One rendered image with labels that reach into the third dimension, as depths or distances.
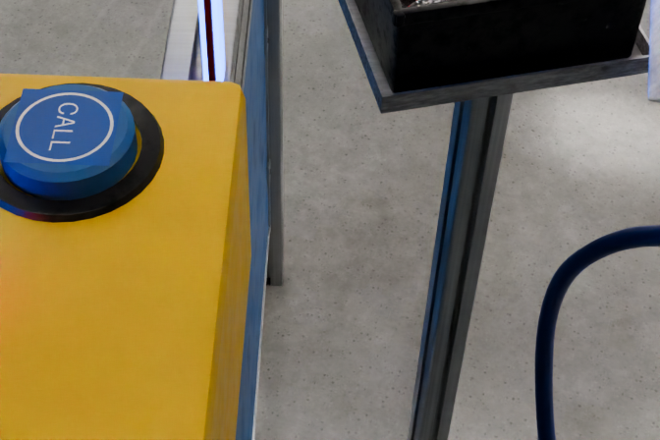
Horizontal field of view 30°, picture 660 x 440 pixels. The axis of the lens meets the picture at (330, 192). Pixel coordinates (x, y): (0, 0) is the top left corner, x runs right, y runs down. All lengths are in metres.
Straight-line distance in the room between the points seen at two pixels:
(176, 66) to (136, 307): 0.39
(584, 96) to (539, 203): 0.24
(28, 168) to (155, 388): 0.08
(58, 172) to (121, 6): 1.75
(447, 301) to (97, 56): 1.12
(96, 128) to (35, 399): 0.09
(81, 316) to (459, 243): 0.63
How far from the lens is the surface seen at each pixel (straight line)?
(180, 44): 0.72
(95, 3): 2.11
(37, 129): 0.37
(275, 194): 1.53
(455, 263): 0.96
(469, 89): 0.76
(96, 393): 0.32
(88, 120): 0.37
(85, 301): 0.34
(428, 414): 1.14
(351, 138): 1.86
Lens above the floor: 1.34
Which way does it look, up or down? 49 degrees down
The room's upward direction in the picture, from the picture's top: 2 degrees clockwise
